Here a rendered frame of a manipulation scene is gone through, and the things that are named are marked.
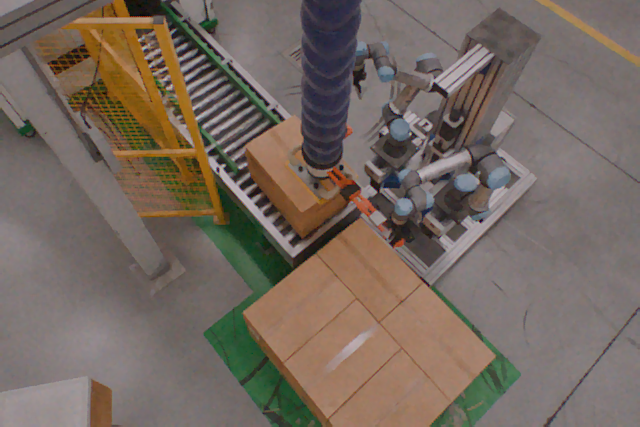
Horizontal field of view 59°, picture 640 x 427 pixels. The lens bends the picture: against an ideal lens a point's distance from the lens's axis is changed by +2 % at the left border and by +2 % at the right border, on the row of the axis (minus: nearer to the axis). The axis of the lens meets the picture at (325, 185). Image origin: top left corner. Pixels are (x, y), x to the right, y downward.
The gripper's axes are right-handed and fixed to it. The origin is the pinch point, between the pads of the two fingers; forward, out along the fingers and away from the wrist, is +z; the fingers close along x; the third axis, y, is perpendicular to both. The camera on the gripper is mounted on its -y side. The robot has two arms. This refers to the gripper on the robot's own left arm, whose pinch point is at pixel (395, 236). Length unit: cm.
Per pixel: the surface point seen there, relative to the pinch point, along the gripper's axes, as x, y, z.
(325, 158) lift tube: 6, 52, -19
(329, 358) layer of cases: 55, -17, 73
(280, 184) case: 18, 77, 34
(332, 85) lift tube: 7, 50, -81
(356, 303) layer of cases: 20, -2, 73
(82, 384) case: 164, 45, 27
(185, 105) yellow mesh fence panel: 46, 122, -22
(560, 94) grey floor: -259, 36, 126
